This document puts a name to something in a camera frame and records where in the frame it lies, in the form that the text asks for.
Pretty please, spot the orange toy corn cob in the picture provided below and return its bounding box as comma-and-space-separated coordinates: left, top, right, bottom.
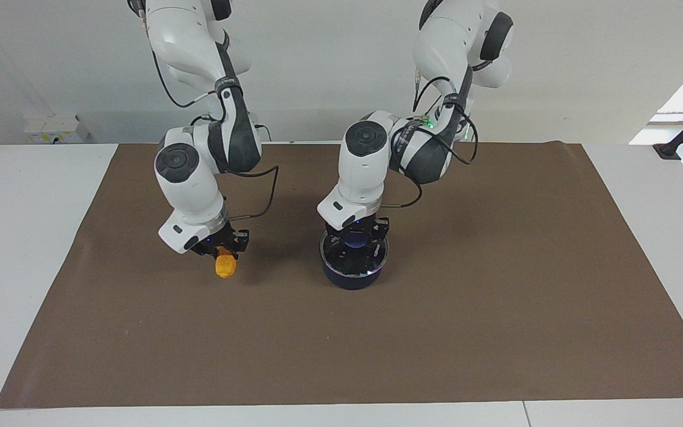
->
215, 248, 239, 280

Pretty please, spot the dark blue saucepan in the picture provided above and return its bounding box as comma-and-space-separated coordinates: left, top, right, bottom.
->
320, 231, 390, 291

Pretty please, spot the glass lid with blue knob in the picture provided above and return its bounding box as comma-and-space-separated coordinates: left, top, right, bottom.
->
321, 232, 388, 278

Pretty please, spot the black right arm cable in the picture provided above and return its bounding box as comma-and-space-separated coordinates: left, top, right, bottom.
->
151, 33, 280, 221

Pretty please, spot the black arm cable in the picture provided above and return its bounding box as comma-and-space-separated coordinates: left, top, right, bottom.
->
377, 76, 480, 209
151, 33, 280, 221

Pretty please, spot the white wall box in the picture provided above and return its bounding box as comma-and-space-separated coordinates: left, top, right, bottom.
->
24, 113, 91, 145

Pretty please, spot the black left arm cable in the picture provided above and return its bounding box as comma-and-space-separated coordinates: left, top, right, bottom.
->
377, 76, 480, 209

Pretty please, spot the brown table mat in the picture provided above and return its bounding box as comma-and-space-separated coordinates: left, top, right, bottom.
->
0, 142, 683, 410

